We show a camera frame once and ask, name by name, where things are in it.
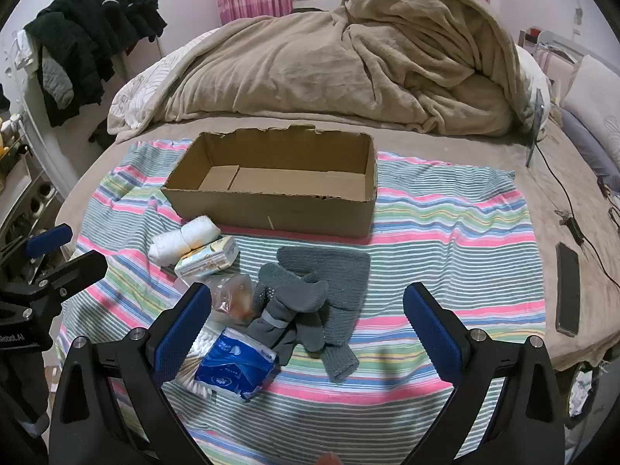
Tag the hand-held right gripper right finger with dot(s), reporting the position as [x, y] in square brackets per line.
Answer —
[431, 332]

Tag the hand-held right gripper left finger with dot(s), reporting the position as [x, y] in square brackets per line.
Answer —
[181, 332]

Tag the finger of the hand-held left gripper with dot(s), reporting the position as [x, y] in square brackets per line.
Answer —
[77, 269]
[48, 240]

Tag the bag of cotton swabs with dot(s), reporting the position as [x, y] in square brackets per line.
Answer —
[191, 373]

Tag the clear plastic snack bag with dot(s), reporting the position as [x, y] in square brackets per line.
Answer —
[232, 295]

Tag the blue tissue pack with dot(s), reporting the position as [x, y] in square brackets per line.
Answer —
[237, 363]

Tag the yellow printed tissue pack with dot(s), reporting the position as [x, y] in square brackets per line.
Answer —
[208, 256]

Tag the white cloth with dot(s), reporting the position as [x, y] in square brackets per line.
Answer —
[179, 240]

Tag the grey dotted socks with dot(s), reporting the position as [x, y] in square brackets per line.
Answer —
[286, 310]

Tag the grey knit cloth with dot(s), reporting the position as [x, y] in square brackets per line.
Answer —
[339, 271]

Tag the cardboard box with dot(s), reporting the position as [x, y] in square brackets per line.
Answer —
[290, 203]

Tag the white shoe rack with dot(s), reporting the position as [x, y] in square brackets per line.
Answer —
[19, 189]

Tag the striped multicolour cloth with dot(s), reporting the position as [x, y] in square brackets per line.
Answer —
[436, 232]

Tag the bed with taupe sheet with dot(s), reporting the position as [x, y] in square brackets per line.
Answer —
[523, 223]

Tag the black smartphone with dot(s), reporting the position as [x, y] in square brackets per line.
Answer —
[567, 288]

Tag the grey quilted garment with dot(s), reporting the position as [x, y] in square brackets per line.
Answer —
[57, 82]

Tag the patterned bag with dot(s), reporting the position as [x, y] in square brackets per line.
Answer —
[583, 392]

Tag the black charger adapter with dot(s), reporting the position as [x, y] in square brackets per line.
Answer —
[571, 225]

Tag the white floral duvet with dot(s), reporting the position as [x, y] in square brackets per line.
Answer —
[145, 82]

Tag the pile of black clothes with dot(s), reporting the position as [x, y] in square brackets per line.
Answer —
[97, 24]

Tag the grey pillow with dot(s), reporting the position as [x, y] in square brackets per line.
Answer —
[588, 147]

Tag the white pillow under blanket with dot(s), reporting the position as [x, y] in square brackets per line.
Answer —
[533, 77]

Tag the beige fleece blanket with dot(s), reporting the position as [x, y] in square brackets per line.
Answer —
[315, 68]

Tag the white bedside shelf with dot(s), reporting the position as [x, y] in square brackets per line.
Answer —
[552, 43]

